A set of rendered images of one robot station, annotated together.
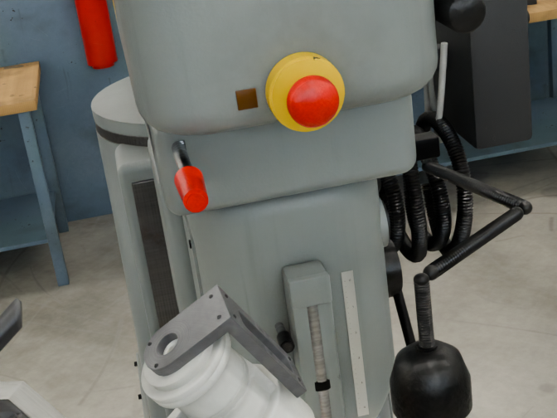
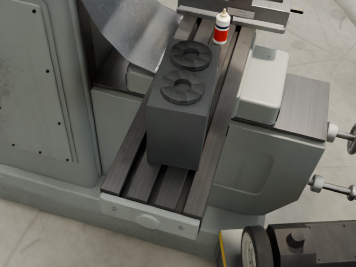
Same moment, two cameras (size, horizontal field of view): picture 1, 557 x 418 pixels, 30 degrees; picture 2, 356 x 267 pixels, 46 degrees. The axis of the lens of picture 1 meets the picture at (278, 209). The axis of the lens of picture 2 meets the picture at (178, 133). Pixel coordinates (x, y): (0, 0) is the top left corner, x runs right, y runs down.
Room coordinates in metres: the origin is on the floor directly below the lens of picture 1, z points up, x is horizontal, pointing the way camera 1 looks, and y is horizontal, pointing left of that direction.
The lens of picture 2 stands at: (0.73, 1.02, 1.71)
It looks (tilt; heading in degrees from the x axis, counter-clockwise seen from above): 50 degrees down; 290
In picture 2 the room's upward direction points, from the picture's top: 5 degrees clockwise
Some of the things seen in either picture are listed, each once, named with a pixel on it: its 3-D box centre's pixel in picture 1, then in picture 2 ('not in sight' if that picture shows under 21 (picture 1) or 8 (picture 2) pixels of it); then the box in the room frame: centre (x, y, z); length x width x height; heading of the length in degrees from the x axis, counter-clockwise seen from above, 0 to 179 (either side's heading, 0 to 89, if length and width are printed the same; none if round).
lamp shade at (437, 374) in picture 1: (429, 375); not in sight; (0.79, -0.11, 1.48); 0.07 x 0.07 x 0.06
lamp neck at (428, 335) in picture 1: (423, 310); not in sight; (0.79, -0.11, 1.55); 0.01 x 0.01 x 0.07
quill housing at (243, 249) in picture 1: (292, 293); not in sight; (1.02, 0.00, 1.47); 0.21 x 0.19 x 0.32; 98
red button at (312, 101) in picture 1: (311, 99); not in sight; (0.76, -0.04, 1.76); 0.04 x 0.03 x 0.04; 98
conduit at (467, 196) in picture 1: (396, 194); not in sight; (1.31, -0.16, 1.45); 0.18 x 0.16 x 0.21; 8
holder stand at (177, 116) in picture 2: not in sight; (184, 102); (0.95, 0.40, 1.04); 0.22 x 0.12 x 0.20; 103
